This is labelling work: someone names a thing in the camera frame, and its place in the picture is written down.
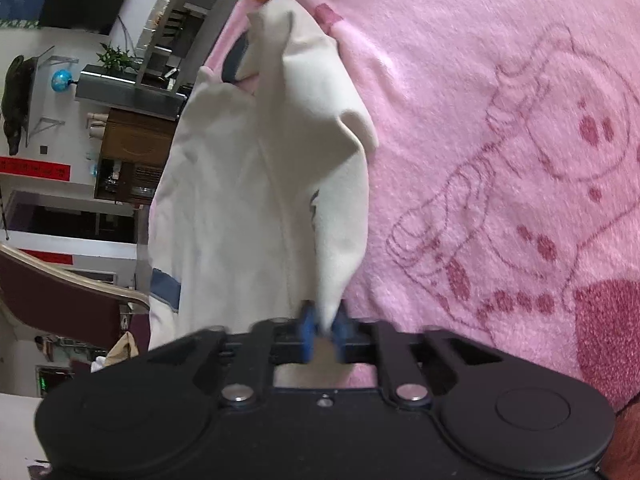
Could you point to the green potted plant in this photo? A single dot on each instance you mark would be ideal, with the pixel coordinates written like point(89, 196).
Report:
point(117, 56)

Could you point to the red wall banner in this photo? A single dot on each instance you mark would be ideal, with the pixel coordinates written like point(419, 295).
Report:
point(32, 169)

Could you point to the blue globe ornament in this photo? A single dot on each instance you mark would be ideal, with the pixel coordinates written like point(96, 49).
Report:
point(61, 80)

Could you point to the maroon chair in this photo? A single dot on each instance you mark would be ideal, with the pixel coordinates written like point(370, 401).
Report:
point(55, 300)

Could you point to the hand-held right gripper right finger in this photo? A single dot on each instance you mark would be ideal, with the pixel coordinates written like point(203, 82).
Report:
point(343, 334)

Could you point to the wooden cabinet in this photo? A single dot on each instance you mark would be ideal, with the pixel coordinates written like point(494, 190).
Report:
point(132, 155)

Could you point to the dark fish sculpture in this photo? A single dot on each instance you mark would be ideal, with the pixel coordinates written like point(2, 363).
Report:
point(15, 100)

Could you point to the pink printed blanket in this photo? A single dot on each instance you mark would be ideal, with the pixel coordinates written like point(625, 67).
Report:
point(475, 160)

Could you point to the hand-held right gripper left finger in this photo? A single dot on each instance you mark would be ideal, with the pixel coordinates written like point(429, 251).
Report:
point(307, 331)

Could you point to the grey metal shelf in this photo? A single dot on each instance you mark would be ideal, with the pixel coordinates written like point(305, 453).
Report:
point(130, 91)

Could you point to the white garment with blue trim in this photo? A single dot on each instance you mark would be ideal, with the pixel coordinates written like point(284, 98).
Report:
point(240, 200)

